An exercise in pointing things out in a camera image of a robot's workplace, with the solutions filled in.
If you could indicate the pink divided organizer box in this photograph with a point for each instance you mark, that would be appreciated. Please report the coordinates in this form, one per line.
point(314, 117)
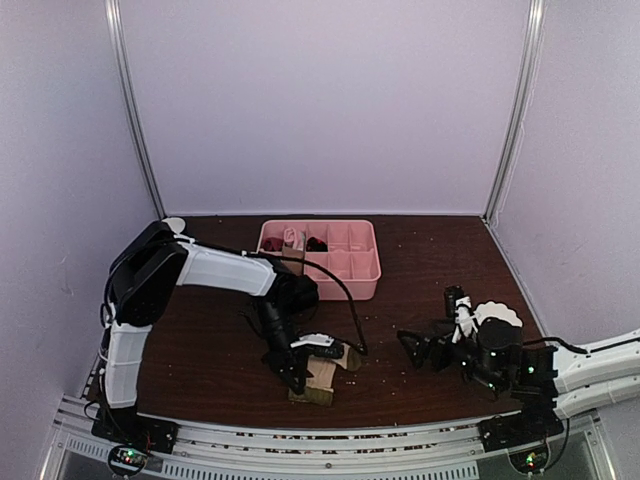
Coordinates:
point(352, 257)

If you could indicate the striped beige green sock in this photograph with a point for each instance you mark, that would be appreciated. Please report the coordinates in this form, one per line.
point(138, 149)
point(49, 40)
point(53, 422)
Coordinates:
point(319, 384)

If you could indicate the left aluminium frame post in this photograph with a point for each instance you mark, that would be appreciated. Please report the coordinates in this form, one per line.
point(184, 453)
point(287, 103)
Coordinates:
point(118, 41)

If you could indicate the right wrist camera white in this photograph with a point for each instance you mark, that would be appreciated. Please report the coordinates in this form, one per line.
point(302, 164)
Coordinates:
point(458, 308)

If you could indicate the white scalloped bowl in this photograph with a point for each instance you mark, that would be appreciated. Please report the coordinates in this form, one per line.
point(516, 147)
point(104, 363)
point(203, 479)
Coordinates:
point(499, 311)

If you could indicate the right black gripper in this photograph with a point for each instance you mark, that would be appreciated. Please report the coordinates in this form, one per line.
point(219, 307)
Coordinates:
point(440, 343)

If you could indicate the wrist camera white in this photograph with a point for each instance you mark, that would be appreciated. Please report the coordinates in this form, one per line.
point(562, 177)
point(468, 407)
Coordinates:
point(458, 308)
point(313, 340)

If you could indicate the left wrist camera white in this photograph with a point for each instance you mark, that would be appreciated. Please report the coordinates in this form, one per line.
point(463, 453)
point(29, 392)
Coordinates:
point(313, 340)

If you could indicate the aluminium frame post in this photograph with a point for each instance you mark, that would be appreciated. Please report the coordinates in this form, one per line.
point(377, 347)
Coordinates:
point(529, 59)
point(118, 41)

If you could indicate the argyle black red orange sock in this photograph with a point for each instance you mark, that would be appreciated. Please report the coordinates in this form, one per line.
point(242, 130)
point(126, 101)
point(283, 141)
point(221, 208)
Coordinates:
point(315, 244)

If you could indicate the rolled socks in box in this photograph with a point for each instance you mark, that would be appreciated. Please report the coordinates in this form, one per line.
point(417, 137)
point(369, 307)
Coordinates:
point(285, 241)

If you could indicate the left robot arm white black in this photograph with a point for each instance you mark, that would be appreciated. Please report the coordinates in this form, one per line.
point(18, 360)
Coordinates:
point(140, 284)

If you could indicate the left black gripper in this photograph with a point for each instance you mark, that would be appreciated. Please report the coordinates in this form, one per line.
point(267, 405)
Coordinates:
point(282, 361)

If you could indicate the right aluminium frame post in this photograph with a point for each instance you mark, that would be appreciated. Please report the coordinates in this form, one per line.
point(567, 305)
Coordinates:
point(529, 59)

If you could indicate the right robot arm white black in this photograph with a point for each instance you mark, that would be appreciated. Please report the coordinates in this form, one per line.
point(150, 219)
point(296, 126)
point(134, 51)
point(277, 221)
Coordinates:
point(551, 379)

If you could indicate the dark bowl white inside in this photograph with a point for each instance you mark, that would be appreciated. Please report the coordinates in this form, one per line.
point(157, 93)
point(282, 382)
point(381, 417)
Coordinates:
point(176, 224)

